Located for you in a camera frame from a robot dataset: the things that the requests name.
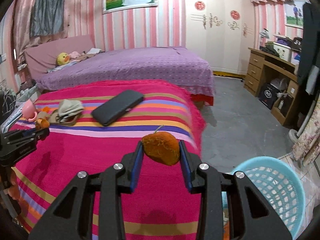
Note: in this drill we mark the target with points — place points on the dark hanging clothes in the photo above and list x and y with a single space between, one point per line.
308 70

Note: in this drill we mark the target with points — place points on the pink headboard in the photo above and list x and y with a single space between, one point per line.
43 57

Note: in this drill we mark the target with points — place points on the left hand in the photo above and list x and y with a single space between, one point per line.
13 190

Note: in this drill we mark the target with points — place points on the white storage box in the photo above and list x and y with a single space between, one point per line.
285 52

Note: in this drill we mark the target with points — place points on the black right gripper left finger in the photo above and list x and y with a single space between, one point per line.
70 216

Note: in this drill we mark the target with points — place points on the light blue trash basket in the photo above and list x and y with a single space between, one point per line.
281 186

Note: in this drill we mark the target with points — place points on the floral curtain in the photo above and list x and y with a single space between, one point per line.
306 149

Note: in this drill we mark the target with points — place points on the orange peel piece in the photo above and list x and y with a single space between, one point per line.
162 147

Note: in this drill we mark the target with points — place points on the small framed photo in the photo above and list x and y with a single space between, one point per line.
294 13

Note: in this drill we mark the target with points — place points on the black box under desk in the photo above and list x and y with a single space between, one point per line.
268 95

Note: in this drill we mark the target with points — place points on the black phone case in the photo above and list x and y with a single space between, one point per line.
116 107

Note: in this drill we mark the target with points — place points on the wooden desk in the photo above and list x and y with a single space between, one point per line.
262 69

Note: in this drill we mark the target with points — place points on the beige cloth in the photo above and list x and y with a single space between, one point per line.
68 110

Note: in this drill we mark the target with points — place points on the grey hanging cloth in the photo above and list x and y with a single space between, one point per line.
47 18

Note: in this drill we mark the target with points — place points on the orange peel half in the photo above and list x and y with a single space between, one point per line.
41 123

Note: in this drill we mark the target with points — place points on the striped magenta blanket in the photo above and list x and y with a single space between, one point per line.
160 207

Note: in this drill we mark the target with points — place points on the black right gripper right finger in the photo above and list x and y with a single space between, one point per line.
250 214

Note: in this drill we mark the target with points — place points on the white wardrobe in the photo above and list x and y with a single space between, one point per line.
221 32

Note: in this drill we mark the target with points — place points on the yellow duck plush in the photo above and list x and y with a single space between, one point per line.
62 59

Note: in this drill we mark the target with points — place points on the pink pig mug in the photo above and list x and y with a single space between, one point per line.
29 111

